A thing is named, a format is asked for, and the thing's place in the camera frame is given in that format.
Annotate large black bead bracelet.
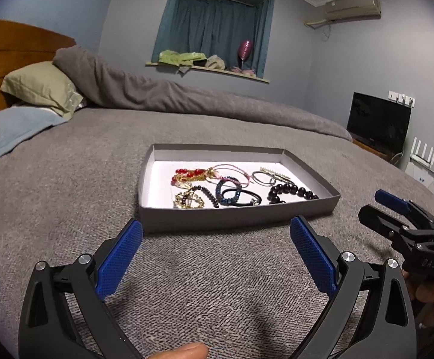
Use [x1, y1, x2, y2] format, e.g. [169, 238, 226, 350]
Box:
[267, 182, 320, 205]

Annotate silver bangle ring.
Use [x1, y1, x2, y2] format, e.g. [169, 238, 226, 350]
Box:
[252, 170, 278, 187]

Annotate pearl gold hair clip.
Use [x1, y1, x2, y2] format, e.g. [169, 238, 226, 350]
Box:
[260, 167, 292, 182]

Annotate black elastic hair tie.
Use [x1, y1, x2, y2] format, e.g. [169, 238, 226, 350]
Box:
[222, 188, 262, 207]

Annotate blue bead bracelet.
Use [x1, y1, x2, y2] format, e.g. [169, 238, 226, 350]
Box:
[214, 176, 244, 207]

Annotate pink braided cord necklace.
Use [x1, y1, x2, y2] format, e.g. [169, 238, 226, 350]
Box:
[208, 163, 251, 188]

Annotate small dark bead bracelet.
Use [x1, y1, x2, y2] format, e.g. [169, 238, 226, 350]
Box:
[186, 184, 222, 209]

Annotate red bead gold charm bracelet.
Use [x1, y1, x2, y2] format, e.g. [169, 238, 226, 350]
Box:
[170, 168, 216, 190]

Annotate person's right hand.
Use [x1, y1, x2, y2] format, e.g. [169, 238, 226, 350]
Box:
[402, 270, 434, 328]

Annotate person's left hand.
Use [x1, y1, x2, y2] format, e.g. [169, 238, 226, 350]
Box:
[149, 343, 209, 359]

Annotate white wifi router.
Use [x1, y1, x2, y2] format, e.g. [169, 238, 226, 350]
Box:
[405, 137, 434, 194]

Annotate black television screen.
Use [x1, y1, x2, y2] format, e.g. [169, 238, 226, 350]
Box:
[347, 92, 412, 154]

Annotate grey shallow cardboard tray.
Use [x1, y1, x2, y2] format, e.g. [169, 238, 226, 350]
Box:
[137, 144, 340, 234]

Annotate light blue pillow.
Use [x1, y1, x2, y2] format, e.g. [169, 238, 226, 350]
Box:
[0, 106, 66, 157]

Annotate pink items on sill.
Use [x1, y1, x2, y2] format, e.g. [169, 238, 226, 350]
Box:
[230, 66, 256, 77]

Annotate pink wine glass ornament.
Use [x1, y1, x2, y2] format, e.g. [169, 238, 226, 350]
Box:
[237, 40, 252, 71]

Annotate wooden window sill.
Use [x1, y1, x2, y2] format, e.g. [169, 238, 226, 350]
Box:
[145, 62, 270, 84]

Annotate beige cloth on sill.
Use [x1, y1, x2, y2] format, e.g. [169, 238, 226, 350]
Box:
[205, 54, 226, 71]

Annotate grey folded duvet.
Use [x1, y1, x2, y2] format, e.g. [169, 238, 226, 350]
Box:
[53, 45, 352, 141]

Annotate olive green pillow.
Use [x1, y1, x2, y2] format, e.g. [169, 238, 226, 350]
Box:
[0, 61, 86, 120]

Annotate green cloth on sill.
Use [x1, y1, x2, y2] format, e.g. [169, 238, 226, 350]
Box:
[158, 49, 207, 74]

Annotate teal window curtain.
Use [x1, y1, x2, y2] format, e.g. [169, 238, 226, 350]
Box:
[151, 0, 275, 78]

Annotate wooden headboard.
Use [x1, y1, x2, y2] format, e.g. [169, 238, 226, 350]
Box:
[0, 19, 76, 111]

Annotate white wall power strip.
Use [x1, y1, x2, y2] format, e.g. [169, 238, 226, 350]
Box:
[388, 91, 415, 108]

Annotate wall air conditioner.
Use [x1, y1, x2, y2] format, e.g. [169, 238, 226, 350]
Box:
[304, 0, 382, 28]

